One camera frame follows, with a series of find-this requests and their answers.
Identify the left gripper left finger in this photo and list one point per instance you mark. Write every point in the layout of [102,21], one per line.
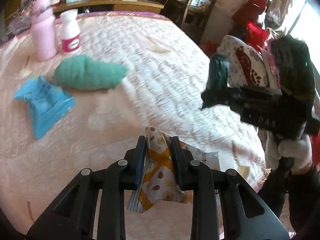
[91,206]

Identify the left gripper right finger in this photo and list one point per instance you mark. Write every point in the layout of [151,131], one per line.
[245,215]

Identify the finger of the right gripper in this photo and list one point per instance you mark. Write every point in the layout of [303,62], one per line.
[226,96]

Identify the dark green sachet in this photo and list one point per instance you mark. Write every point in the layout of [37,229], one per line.
[218,72]

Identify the orange white snack wrapper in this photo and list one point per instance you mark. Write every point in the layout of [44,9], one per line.
[158,182]

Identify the red bag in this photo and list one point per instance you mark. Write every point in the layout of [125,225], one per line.
[256,36]

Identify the wooden chair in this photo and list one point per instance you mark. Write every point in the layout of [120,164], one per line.
[191,16]

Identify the blue snack bag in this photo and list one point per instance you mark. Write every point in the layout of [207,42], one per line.
[47,103]

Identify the wooden tv cabinet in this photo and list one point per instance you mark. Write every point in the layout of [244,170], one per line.
[116,5]

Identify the green fuzzy cloth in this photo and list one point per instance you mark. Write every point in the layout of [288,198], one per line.
[84,73]

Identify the white pill bottle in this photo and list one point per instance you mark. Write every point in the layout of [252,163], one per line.
[70,31]

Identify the pink thermos bottle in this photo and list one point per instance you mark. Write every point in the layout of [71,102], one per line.
[43,30]

